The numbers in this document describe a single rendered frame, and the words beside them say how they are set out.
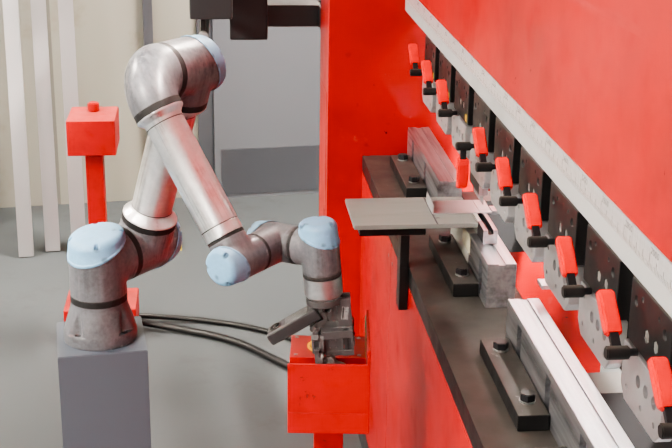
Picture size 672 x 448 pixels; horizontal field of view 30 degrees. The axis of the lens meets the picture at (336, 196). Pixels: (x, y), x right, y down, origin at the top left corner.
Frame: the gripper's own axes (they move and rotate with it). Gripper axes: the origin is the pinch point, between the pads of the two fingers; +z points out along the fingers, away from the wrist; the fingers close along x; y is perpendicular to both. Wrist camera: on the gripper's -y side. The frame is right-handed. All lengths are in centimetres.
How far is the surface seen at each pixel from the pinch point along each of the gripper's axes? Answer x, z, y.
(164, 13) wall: 338, -22, -75
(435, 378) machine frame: -5.3, -3.4, 22.5
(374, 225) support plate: 22.2, -25.8, 12.8
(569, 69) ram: -42, -71, 43
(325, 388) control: -4.9, -2.6, 1.1
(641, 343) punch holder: -82, -45, 45
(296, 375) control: -4.9, -5.7, -4.3
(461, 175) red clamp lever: 17, -37, 31
